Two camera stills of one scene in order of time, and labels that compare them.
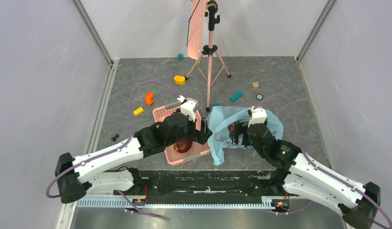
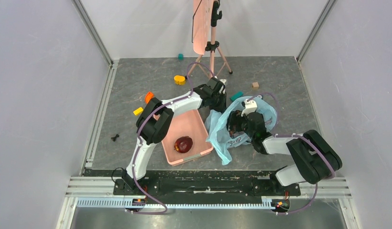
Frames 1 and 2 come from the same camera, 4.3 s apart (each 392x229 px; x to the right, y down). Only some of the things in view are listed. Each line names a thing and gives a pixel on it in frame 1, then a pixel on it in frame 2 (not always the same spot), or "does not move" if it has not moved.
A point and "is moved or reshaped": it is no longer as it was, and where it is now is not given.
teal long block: x=236 y=96 does not move
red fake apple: x=183 y=146 does not move
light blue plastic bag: x=221 y=117 is moved or reshaped
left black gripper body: x=190 y=132 → x=217 y=103
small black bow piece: x=113 y=138 does not move
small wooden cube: x=255 y=86 does not move
